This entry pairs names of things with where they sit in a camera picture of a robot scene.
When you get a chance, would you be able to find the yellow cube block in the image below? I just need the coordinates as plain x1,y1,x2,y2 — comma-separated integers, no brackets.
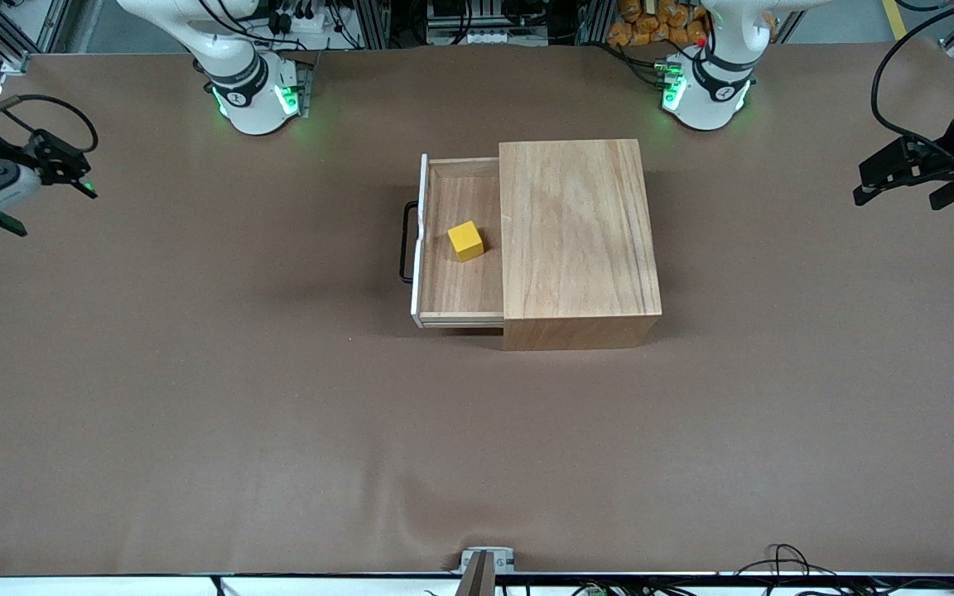
447,220,485,263

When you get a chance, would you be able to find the wooden drawer with black handle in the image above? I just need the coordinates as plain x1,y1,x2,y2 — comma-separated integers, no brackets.
399,153,507,330

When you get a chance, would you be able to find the wooden drawer cabinet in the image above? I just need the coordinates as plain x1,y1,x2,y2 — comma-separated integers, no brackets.
498,138,663,352

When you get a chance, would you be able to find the pile of orange objects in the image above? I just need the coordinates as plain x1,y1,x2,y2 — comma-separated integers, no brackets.
606,0,711,49

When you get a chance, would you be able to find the white power strip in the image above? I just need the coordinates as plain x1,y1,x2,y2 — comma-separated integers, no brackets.
266,0,339,39

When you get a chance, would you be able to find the metal equipment rack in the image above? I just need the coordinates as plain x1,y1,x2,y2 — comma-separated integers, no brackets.
426,0,554,47

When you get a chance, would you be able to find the brown table mat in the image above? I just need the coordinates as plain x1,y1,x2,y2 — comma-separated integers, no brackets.
0,37,954,578

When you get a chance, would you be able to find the grey metal table clamp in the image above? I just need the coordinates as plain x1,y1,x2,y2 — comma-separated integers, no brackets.
458,546,518,596

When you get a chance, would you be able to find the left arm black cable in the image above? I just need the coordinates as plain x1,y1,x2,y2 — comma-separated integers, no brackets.
870,0,954,163

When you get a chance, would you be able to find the black looped cable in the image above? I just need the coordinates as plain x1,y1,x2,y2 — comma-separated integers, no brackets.
732,542,841,580

